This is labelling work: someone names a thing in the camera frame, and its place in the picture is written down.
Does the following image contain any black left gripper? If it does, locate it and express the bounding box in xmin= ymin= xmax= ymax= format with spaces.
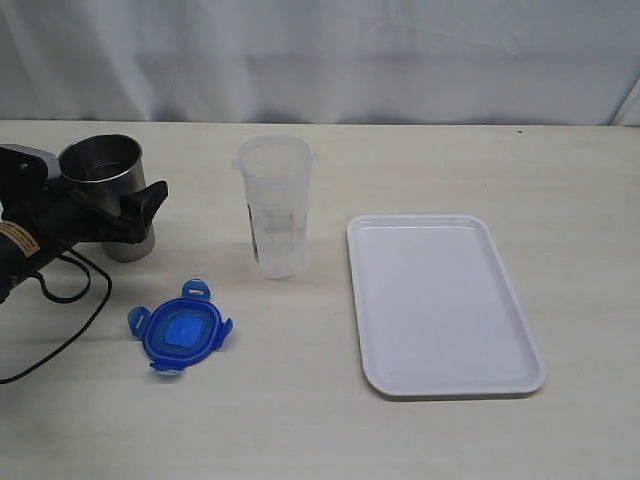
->
xmin=1 ymin=146 xmax=168 ymax=255

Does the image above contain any stainless steel cup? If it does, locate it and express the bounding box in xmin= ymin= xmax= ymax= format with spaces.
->
xmin=58 ymin=134 xmax=155 ymax=263

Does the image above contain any blue container lid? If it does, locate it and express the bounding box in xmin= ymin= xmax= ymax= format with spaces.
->
xmin=127 ymin=279 xmax=234 ymax=377

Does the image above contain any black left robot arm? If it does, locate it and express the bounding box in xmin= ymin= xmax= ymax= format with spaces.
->
xmin=1 ymin=135 xmax=168 ymax=298

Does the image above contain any clear plastic container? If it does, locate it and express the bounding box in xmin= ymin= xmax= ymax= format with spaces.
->
xmin=232 ymin=134 xmax=317 ymax=279

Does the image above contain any white plastic tray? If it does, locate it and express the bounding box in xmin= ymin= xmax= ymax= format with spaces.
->
xmin=346 ymin=214 xmax=546 ymax=399

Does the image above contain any white backdrop curtain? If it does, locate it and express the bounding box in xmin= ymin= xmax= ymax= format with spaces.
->
xmin=1 ymin=0 xmax=639 ymax=126

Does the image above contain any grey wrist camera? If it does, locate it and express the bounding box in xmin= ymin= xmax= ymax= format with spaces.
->
xmin=2 ymin=144 xmax=60 ymax=180

